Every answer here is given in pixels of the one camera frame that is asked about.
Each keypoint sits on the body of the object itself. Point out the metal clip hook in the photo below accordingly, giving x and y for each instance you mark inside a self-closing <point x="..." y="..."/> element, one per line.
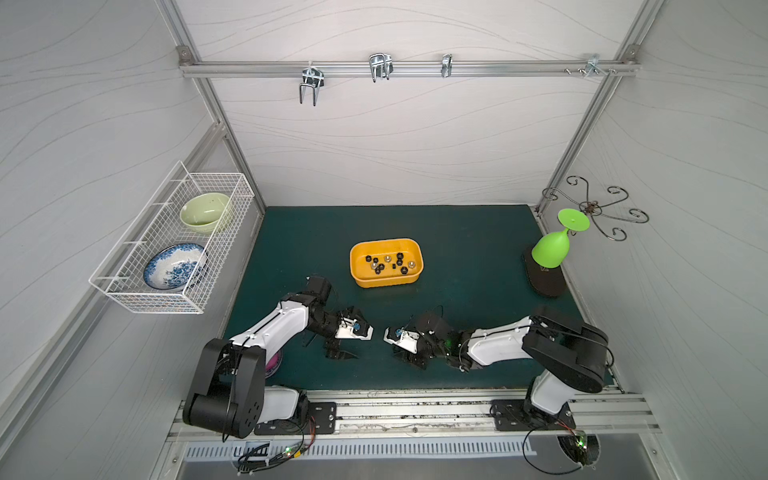
<point x="381" y="66"/>

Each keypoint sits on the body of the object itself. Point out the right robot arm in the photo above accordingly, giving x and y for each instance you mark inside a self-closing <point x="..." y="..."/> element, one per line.
<point x="573" y="354"/>

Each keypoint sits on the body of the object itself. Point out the metal double hook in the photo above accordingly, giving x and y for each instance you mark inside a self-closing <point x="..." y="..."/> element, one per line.
<point x="312" y="80"/>

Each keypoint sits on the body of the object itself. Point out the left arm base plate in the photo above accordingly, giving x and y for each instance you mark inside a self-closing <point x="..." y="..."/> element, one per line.
<point x="309" y="416"/>

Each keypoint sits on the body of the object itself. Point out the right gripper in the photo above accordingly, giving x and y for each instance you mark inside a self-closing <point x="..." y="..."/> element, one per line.
<point x="417" y="353"/>

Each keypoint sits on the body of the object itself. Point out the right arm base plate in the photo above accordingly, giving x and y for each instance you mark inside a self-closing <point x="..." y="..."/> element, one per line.
<point x="518" y="415"/>

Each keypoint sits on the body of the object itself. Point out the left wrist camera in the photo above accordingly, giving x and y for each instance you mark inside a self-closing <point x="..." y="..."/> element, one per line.
<point x="352" y="325"/>

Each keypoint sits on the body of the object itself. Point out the small metal hook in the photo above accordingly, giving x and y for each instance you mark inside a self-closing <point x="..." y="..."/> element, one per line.
<point x="446" y="66"/>

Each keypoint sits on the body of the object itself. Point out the black scroll wall hook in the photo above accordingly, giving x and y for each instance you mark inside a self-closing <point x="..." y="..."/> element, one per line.
<point x="595" y="210"/>

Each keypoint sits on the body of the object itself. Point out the aluminium top rail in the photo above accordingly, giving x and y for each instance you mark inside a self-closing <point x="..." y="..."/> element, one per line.
<point x="192" y="67"/>

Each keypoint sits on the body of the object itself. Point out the yellow plastic storage box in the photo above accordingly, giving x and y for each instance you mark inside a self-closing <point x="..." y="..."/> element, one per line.
<point x="363" y="273"/>

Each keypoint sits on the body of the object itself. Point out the blue white patterned bowl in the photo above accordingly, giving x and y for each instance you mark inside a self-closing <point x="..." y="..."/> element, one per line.
<point x="176" y="267"/>

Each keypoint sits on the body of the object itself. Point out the green plastic goblet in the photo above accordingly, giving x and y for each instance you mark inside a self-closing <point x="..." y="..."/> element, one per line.
<point x="553" y="248"/>

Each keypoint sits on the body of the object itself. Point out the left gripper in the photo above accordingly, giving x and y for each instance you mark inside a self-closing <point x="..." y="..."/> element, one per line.
<point x="335" y="345"/>

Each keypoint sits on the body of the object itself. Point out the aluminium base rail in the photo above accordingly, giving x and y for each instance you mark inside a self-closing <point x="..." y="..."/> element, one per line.
<point x="440" y="412"/>

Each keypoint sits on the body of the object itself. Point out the purple fruit in bowl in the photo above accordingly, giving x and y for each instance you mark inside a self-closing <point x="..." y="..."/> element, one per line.
<point x="273" y="364"/>

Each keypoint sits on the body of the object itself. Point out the metal bracket hook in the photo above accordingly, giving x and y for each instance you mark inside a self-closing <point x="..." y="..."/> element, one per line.
<point x="591" y="68"/>

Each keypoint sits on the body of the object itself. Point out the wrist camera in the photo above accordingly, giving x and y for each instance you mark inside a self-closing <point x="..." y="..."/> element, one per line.
<point x="352" y="325"/>
<point x="404" y="339"/>

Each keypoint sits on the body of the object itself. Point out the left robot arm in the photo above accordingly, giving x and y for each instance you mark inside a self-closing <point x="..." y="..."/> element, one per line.
<point x="228" y="393"/>

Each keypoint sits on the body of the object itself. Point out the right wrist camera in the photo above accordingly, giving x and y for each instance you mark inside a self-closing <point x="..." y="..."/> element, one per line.
<point x="404" y="339"/>

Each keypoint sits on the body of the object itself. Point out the green ceramic bowl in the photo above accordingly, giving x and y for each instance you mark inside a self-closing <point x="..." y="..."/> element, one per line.
<point x="207" y="213"/>

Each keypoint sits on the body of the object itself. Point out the white wire basket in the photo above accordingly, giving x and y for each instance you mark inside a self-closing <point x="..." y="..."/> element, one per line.
<point x="157" y="227"/>

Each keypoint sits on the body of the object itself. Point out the black cylinder stand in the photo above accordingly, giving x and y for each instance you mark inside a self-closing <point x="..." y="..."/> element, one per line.
<point x="546" y="282"/>

